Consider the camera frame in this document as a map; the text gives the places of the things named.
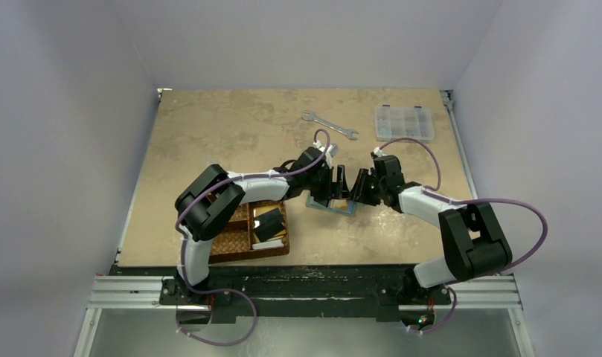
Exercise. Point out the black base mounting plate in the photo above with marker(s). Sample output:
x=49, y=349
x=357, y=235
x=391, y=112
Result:
x=331, y=291

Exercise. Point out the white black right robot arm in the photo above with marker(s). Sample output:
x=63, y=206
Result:
x=472, y=239

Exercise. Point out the silver open-end wrench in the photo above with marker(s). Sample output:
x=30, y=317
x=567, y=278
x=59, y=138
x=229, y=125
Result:
x=350, y=134

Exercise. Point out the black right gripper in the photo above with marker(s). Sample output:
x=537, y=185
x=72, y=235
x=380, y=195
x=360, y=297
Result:
x=368, y=184

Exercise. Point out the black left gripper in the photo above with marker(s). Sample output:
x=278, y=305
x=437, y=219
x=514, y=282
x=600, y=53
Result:
x=325, y=194

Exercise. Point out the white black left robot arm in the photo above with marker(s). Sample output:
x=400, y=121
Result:
x=207, y=205

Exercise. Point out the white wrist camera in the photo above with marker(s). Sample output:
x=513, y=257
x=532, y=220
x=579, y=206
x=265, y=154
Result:
x=328, y=151
x=377, y=152

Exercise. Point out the stack of cards in basket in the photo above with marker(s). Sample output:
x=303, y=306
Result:
x=276, y=242

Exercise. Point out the teal leather card holder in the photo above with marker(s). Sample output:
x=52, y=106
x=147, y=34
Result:
x=342, y=207

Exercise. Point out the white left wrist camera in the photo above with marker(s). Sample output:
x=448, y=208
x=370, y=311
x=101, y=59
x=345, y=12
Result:
x=328, y=151

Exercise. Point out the black card in basket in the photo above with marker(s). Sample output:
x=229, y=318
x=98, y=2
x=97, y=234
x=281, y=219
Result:
x=268, y=223

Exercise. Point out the aluminium frame rail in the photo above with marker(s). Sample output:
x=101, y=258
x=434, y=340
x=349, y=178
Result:
x=122, y=292

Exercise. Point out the brown woven divided basket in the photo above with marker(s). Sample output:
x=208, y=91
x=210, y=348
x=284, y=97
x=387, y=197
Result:
x=236, y=240

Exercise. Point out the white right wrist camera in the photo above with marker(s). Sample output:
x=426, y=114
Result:
x=377, y=152

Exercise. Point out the clear plastic organizer box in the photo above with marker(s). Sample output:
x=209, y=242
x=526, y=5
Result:
x=403, y=122

